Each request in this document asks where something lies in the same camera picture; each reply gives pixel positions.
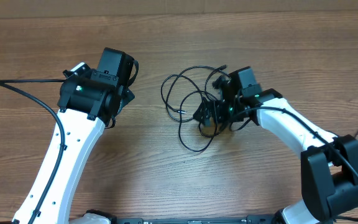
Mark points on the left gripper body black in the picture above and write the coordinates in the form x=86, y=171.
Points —
x=128, y=96

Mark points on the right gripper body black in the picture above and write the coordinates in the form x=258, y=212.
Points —
x=226, y=111

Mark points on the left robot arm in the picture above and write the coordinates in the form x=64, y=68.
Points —
x=90, y=99

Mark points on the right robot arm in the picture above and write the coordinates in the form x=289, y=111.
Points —
x=329, y=163

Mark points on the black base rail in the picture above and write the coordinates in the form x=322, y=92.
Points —
x=194, y=220

